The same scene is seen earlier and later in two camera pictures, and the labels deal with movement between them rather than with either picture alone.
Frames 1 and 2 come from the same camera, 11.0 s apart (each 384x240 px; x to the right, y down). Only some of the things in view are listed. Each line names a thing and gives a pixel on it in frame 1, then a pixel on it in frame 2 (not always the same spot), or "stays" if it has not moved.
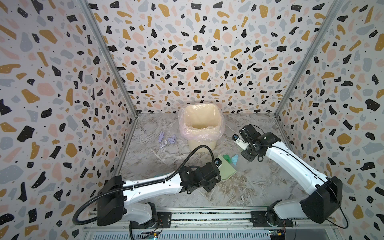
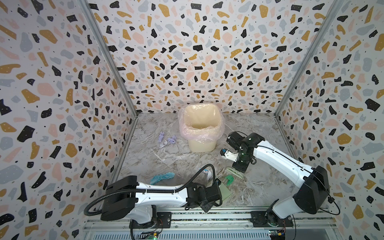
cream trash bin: x=202 y=125 stays
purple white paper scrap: x=161 y=136 stays
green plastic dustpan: x=226 y=169 to x=225 y=192
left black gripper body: x=209 y=185 to x=207 y=206
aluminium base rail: x=220 y=223 stays
